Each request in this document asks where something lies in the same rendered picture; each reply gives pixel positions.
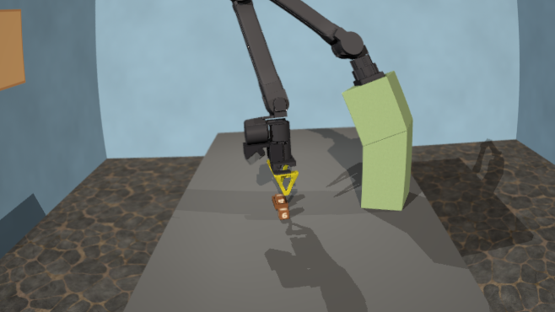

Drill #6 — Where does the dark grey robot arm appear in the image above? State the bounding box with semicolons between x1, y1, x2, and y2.
230;0;385;165

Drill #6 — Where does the brown cube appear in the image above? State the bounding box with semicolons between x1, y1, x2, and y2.
275;193;286;204
277;207;289;220

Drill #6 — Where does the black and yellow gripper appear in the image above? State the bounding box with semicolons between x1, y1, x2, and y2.
267;139;299;196

